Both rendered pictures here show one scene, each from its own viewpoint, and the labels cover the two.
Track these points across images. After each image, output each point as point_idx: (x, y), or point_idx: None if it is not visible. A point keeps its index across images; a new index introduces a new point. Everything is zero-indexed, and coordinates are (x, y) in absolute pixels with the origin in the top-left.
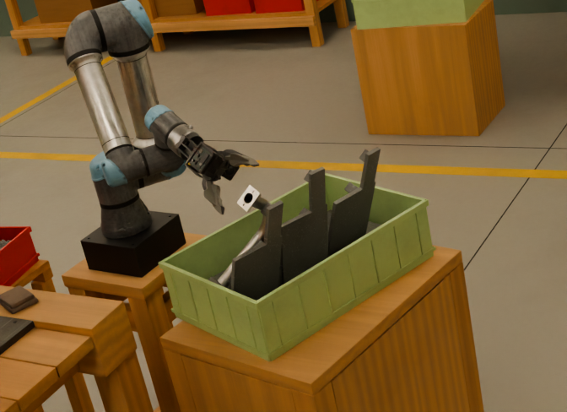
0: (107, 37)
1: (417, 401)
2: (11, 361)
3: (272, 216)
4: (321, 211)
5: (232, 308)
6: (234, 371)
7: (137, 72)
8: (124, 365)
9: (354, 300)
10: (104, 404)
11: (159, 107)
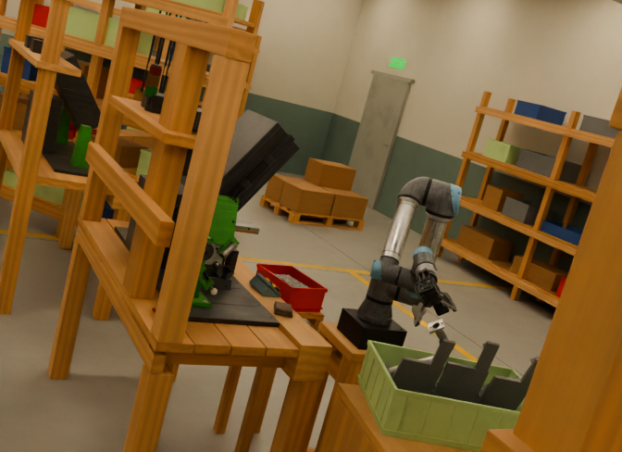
0: (429, 196)
1: None
2: (249, 331)
3: (442, 347)
4: (481, 373)
5: (383, 387)
6: (359, 428)
7: (434, 229)
8: (308, 384)
9: (465, 444)
10: (283, 401)
11: (427, 248)
